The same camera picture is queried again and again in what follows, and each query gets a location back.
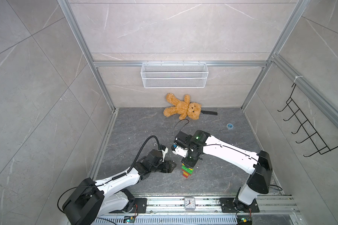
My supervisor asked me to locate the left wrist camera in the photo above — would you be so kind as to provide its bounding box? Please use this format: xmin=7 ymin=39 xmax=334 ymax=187
xmin=160 ymin=145 xmax=169 ymax=161

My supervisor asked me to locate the brown teddy bear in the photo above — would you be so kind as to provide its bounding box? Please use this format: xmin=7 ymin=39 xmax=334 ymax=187
xmin=163 ymin=93 xmax=201 ymax=120

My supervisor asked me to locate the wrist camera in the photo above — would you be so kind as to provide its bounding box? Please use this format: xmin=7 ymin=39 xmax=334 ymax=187
xmin=160 ymin=145 xmax=169 ymax=161
xmin=171 ymin=144 xmax=188 ymax=157

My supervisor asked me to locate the small white desk clock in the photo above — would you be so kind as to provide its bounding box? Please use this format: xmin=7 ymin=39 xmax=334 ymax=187
xmin=184 ymin=197 xmax=196 ymax=211

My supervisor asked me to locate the black wire hook rack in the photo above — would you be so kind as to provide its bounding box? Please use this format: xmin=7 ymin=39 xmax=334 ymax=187
xmin=277 ymin=84 xmax=338 ymax=157

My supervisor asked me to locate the white wire mesh basket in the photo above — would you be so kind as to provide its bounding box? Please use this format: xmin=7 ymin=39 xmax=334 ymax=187
xmin=140 ymin=62 xmax=209 ymax=89

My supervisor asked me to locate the blue tape roll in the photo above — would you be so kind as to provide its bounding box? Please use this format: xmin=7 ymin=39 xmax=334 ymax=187
xmin=227 ymin=123 xmax=234 ymax=130

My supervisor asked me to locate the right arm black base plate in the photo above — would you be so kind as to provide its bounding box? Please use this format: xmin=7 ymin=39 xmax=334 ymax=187
xmin=219 ymin=198 xmax=260 ymax=213

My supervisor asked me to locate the green lego brick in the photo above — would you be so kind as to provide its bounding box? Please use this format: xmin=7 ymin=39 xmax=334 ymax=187
xmin=181 ymin=165 xmax=193 ymax=175

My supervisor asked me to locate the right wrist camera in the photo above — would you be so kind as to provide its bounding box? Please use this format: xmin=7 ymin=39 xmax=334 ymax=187
xmin=171 ymin=144 xmax=188 ymax=157

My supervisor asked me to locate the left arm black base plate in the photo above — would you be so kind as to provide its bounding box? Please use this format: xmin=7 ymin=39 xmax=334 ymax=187
xmin=122 ymin=198 xmax=147 ymax=214

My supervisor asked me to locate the black comb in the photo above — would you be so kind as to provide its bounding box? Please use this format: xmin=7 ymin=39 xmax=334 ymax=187
xmin=201 ymin=110 xmax=218 ymax=115

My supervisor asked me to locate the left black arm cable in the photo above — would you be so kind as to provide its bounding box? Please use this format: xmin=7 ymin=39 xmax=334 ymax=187
xmin=126 ymin=135 xmax=161 ymax=175

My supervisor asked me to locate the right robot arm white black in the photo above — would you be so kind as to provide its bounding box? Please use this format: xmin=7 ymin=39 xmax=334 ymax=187
xmin=171 ymin=130 xmax=273 ymax=212

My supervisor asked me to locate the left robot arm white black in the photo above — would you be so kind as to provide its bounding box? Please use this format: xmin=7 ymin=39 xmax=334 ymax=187
xmin=59 ymin=150 xmax=176 ymax=225

